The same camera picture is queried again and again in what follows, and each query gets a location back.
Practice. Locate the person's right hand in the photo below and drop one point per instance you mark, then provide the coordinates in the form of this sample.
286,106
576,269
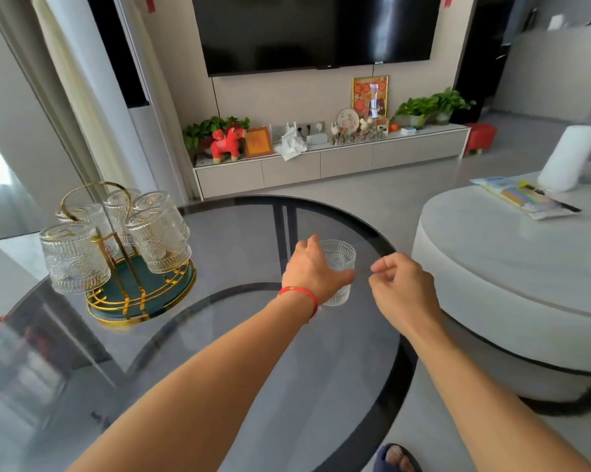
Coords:
408,299

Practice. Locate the person's left hand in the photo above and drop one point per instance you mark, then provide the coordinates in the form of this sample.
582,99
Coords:
308,272

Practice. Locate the clear embossed glass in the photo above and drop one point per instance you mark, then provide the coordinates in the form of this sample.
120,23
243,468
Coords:
86,216
118,206
342,258
153,201
160,245
74,262

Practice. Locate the person's left forearm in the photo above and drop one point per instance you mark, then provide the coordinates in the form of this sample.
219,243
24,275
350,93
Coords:
202,403

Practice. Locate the person's right forearm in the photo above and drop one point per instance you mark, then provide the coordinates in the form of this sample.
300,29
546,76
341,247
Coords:
482,412

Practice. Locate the person's right foot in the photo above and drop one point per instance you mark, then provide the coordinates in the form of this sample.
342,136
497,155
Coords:
401,459

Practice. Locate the white round coffee table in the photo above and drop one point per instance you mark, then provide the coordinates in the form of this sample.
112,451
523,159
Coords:
497,270

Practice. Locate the round dark glass table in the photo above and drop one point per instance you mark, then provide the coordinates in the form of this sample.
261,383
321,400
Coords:
335,363

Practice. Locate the beige low television cabinet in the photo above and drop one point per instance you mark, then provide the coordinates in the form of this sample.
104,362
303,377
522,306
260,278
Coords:
349,159

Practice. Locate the white crumpled plastic bag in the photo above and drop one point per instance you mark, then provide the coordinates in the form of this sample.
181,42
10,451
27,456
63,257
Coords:
290,147

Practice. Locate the small white flat device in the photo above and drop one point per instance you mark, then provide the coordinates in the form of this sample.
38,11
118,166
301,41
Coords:
316,139

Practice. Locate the small orange framed picture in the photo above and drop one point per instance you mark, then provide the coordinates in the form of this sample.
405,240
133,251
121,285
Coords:
257,142

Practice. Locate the row of small figurines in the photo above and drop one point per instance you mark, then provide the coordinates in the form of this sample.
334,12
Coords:
354,137

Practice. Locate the colourful paper booklets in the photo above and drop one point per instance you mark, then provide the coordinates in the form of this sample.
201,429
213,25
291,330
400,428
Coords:
502,189

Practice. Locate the red plush horse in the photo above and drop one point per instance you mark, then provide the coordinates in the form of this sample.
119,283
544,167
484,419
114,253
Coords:
226,144

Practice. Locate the round white plaque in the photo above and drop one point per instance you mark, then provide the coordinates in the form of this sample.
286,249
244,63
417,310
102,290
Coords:
347,120

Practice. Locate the blue slipper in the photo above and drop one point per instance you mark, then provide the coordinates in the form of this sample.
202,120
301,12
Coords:
380,462

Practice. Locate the small white blue box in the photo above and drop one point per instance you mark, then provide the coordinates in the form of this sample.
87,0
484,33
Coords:
408,131

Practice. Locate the red stool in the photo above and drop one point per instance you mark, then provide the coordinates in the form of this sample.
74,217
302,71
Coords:
480,137

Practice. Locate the green leafy potted plant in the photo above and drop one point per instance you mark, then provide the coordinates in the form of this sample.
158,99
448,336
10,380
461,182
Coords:
450,100
202,128
413,108

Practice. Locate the black pen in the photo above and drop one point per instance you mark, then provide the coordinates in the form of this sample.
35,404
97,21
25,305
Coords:
566,206

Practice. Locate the gold framed picture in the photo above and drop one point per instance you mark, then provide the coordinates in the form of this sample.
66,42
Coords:
369,95

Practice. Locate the white standing air conditioner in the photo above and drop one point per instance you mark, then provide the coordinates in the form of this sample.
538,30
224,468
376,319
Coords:
153,142

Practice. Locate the white paper towel roll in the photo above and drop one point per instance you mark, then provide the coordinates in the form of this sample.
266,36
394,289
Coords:
568,162

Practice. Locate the tall floor mirror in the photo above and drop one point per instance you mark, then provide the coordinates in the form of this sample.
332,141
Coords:
5,206

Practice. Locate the grey wall socket panel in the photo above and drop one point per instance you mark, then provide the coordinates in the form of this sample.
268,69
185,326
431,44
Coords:
315,127

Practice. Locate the black wall television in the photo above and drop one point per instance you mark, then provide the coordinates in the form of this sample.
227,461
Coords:
300,29

